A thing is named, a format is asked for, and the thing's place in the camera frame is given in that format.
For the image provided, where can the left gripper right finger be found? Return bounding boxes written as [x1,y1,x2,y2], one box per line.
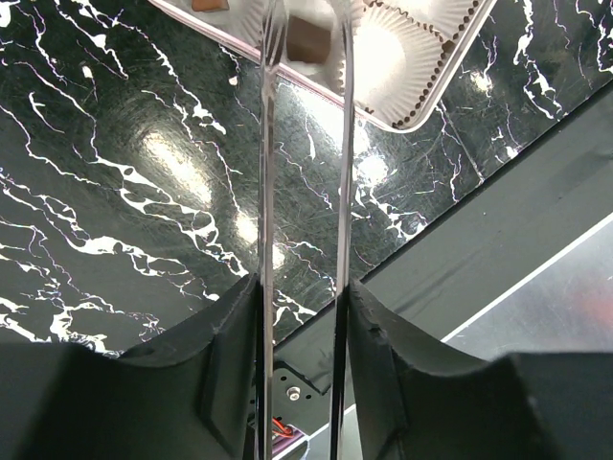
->
[347,282,612,459]

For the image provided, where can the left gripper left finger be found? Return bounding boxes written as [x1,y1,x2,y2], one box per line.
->
[1,275,257,459]

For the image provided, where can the brown chocolate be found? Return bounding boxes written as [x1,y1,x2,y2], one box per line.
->
[286,15,331,64]

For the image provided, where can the metal tongs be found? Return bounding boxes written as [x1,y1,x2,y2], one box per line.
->
[256,1,356,459]

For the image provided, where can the dark chocolate piece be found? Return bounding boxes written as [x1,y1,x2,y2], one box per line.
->
[192,0,230,13]

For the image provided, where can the pink chocolate tin box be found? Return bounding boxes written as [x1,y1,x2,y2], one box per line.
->
[148,0,499,134]

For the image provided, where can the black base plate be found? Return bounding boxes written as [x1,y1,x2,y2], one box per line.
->
[243,88,613,460]

